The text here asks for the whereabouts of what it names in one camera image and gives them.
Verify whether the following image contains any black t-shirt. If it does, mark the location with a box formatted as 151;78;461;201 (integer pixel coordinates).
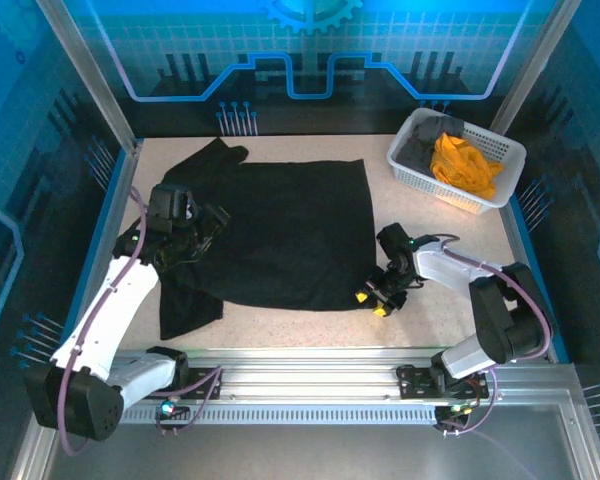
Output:
158;137;377;341

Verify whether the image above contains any yellow t-shirt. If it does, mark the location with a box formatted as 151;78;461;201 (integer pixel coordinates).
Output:
428;132;506;201

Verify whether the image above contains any grey t-shirt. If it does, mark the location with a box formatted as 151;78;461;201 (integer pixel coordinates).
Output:
397;115;466;179

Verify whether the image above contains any white plastic basket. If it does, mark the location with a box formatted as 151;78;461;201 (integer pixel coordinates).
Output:
385;107;527;216

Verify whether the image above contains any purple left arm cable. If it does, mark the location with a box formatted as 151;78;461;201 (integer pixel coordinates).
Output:
57;185;151;457

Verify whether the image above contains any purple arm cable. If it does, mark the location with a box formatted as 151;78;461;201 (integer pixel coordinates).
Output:
414;233;554;362
57;185;151;457

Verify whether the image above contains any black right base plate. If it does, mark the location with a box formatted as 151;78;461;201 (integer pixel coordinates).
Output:
396;363;491;401

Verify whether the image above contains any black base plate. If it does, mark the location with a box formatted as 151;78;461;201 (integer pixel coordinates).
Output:
182;366;225;401
396;363;491;401

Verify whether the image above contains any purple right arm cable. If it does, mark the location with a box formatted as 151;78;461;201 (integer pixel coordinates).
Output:
414;233;554;362

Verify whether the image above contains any aluminium mounting rail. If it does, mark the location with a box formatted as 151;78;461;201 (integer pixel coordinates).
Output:
112;348;576;402

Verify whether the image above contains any slotted grey cable duct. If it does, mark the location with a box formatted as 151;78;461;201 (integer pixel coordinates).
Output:
119;403;440;427

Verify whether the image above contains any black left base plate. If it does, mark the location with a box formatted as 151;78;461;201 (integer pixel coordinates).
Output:
182;366;225;401

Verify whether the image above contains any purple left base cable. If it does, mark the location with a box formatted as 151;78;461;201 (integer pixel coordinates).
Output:
154;366;225;436

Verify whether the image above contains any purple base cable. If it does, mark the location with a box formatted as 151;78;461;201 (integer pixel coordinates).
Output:
437;367;505;434
154;366;225;436

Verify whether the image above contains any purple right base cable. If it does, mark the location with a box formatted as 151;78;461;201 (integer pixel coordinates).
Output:
437;367;505;434

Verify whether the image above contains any aluminium frame post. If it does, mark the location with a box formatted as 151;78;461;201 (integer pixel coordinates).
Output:
34;0;144;152
489;0;584;136

